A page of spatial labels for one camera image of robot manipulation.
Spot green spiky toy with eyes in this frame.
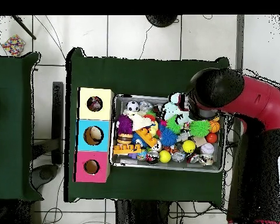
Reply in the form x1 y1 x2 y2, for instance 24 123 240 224
190 120 211 138

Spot yellow ball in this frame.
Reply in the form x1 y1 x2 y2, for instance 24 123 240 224
182 139 196 154

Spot black round object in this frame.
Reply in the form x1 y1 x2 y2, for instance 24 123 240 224
145 15 179 28

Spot small soccer ball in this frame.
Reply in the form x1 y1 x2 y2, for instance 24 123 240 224
125 100 140 112

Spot mint green cloth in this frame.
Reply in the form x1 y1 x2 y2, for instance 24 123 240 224
162 92 194 125

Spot black rod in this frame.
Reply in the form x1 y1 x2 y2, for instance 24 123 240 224
11 15 37 40

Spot cream yellow cloth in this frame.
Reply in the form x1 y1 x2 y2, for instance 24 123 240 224
122 108 155 131

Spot purple spiky toy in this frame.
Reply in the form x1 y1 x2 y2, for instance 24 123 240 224
116 114 134 135

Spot wooden box with three holes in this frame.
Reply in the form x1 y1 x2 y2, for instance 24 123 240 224
73 87 115 183

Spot blue spiky ball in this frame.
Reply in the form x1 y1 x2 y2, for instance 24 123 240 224
159 127 179 148

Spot colourful patterned cloth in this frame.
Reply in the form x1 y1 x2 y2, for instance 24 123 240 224
87 96 103 112
1 34 26 57

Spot silver mesh bin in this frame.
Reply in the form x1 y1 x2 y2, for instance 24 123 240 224
109 93 226 174

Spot grey rounded object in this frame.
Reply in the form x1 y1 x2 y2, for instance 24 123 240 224
29 163 60 190

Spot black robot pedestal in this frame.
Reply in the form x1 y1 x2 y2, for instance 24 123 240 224
115 199 171 224

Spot green spiky ball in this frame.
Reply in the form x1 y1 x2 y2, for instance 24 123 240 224
166 115 184 135

